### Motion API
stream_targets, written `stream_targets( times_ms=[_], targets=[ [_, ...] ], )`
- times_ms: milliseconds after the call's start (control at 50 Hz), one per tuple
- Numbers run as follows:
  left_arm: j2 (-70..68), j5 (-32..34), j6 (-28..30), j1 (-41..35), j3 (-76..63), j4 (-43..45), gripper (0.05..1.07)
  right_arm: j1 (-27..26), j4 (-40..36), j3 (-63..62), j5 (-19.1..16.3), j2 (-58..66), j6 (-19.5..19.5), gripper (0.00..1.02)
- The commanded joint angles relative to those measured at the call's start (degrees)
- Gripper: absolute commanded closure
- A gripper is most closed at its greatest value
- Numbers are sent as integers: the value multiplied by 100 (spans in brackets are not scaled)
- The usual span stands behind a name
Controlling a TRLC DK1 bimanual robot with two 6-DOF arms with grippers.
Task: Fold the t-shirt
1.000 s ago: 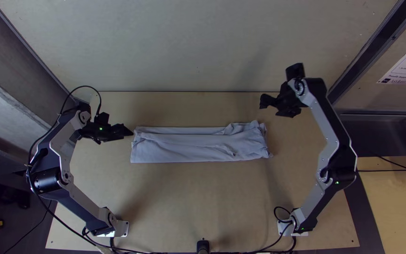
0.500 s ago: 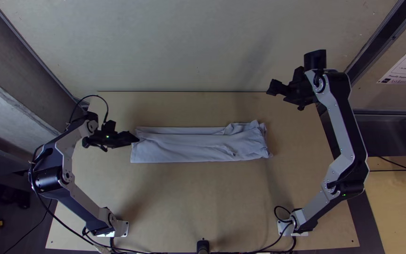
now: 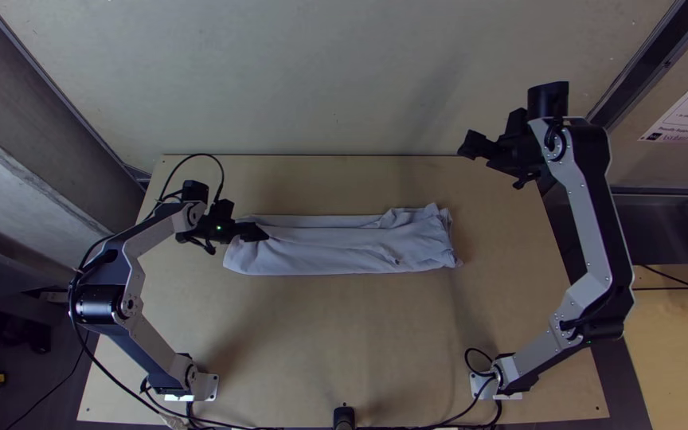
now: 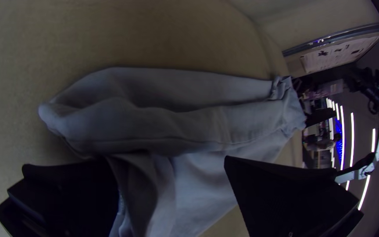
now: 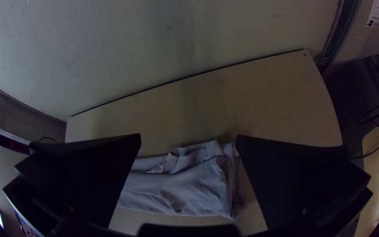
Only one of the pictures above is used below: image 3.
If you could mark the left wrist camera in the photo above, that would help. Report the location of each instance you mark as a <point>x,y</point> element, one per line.
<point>223,210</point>

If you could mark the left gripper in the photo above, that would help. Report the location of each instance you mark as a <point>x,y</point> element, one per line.
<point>235,230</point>

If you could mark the white t-shirt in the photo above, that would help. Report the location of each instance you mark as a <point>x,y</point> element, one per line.
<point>344,245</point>

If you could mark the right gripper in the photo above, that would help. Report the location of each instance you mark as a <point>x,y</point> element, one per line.
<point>514,155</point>

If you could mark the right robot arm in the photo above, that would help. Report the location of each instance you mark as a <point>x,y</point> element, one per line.
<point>583,227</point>

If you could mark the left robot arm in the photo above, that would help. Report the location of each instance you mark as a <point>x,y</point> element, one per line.
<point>141,239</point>

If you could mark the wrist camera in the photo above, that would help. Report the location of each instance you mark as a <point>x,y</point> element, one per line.
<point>223,210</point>
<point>516,122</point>

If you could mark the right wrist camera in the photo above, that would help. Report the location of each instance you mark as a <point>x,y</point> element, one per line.
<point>516,122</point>

